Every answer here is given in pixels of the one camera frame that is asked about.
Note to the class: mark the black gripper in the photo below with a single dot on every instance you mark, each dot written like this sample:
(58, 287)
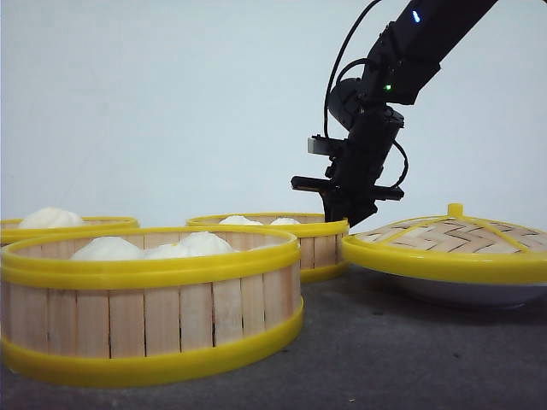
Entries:
(349, 189)

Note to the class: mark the bamboo steamer basket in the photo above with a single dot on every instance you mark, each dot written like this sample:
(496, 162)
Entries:
(143, 322)
(320, 241)
(11, 232)

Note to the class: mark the woven bamboo steamer lid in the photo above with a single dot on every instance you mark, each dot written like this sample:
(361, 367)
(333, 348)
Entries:
(454, 248)

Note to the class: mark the white bun back basket right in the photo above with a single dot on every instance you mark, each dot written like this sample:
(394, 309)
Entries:
(284, 221)

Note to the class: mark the white plate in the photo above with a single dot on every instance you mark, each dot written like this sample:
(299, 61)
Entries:
(468, 295)

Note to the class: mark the white bun front right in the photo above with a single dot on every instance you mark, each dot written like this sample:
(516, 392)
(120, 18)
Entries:
(205, 243)

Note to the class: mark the white bun front middle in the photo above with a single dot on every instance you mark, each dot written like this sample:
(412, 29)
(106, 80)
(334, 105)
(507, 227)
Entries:
(167, 251)

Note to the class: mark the white bun front left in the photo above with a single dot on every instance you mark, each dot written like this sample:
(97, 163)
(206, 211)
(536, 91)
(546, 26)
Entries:
(108, 249)

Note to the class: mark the large white bun far left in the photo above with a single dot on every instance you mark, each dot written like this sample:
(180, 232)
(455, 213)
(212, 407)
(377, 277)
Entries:
(51, 217)

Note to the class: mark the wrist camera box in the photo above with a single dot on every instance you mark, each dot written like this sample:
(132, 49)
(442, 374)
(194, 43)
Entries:
(318, 145)

